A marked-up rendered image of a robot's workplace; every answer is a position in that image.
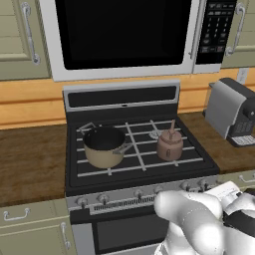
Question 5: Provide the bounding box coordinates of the olive green drawer front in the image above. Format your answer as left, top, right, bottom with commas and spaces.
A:
216, 168, 255, 192
0, 198, 71, 230

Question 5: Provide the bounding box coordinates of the white microwave oven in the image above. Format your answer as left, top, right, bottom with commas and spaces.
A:
38, 0, 239, 83

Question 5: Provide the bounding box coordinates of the olive green cupboard door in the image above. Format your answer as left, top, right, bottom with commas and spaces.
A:
220, 0, 255, 70
0, 222, 78, 255
0, 0, 52, 82

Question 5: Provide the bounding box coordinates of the beige pot with black inside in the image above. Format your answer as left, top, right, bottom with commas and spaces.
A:
79, 123, 134, 169

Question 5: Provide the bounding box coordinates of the silver microwave door handle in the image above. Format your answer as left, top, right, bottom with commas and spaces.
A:
187, 0, 204, 61

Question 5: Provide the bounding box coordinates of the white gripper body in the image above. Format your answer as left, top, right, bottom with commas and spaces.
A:
203, 181, 245, 209

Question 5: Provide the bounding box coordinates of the white wall outlet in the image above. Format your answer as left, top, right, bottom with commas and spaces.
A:
236, 67, 250, 85

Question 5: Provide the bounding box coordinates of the black and silver stove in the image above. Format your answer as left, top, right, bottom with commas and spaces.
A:
62, 79, 222, 255

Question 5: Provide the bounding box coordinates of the grey and black coffee machine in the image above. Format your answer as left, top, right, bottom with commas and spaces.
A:
202, 77, 255, 148

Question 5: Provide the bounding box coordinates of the brown copper kettle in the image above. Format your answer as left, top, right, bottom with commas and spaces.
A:
155, 119, 184, 162

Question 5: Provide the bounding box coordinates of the silver drawer handle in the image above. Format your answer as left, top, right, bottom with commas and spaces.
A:
238, 173, 255, 184
2, 207, 32, 222

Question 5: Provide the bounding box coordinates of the black microwave door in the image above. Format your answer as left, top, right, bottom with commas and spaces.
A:
39, 0, 201, 83

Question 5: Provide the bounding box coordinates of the black oven door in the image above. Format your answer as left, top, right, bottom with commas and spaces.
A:
71, 212, 171, 255

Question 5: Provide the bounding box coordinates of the silver cupboard handle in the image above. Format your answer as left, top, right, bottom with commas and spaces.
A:
224, 2, 247, 58
60, 221, 72, 251
20, 1, 42, 66

